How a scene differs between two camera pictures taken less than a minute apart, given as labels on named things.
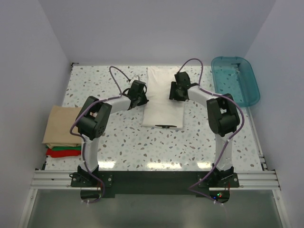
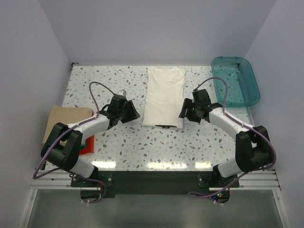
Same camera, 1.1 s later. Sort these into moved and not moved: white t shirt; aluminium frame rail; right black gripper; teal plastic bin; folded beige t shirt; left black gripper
Moved: left black gripper; right black gripper
Not moved: white t shirt; aluminium frame rail; teal plastic bin; folded beige t shirt
